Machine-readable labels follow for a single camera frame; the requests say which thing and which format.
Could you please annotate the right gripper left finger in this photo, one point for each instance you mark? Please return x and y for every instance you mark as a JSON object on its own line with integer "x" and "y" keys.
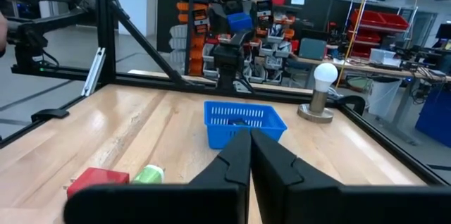
{"x": 236, "y": 167}

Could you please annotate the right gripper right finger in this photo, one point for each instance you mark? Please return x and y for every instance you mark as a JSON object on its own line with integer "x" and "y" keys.
{"x": 271, "y": 169}

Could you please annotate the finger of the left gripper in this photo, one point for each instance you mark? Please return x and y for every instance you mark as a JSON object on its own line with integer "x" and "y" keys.
{"x": 218, "y": 24}
{"x": 255, "y": 22}

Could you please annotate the green and white charger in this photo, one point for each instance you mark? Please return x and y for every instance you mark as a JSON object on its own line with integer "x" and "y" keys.
{"x": 149, "y": 174}

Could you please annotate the red wall charger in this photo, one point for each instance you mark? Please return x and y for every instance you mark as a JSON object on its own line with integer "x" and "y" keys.
{"x": 98, "y": 180}

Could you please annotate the background black robot arm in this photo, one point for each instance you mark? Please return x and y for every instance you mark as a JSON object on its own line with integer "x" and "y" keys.
{"x": 28, "y": 37}

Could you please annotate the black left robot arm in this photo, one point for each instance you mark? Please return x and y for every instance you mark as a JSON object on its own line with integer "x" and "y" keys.
{"x": 229, "y": 62}

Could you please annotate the shelf with orange bins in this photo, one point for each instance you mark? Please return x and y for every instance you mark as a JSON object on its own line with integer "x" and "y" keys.
{"x": 195, "y": 41}

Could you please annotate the blue slotted plastic basket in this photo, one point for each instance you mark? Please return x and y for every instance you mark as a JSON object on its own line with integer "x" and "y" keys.
{"x": 218, "y": 136}

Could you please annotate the grey blue box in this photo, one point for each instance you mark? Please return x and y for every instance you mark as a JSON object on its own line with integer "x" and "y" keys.
{"x": 313, "y": 49}

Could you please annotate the white bulb table lamp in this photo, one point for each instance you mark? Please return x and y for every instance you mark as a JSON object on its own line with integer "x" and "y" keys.
{"x": 325, "y": 74}

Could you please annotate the black table clamp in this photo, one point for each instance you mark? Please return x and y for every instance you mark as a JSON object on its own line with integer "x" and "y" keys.
{"x": 49, "y": 114}
{"x": 356, "y": 102}

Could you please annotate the rack with red bins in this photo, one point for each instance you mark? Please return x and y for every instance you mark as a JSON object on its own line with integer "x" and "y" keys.
{"x": 380, "y": 19}

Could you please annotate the white waste bin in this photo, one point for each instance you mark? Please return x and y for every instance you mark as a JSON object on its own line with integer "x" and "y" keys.
{"x": 384, "y": 97}

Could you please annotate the background wooden workbench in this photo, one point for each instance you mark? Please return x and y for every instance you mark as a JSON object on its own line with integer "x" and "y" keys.
{"x": 387, "y": 70}

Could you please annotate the blue cabinet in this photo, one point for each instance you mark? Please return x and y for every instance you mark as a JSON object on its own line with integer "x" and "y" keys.
{"x": 435, "y": 118}

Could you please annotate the black computer monitor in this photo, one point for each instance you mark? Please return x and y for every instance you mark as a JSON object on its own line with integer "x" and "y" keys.
{"x": 444, "y": 32}

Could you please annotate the person's hand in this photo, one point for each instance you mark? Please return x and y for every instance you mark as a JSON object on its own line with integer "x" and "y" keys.
{"x": 3, "y": 30}

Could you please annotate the silver aluminium bracket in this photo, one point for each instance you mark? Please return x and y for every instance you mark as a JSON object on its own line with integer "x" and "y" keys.
{"x": 94, "y": 72}

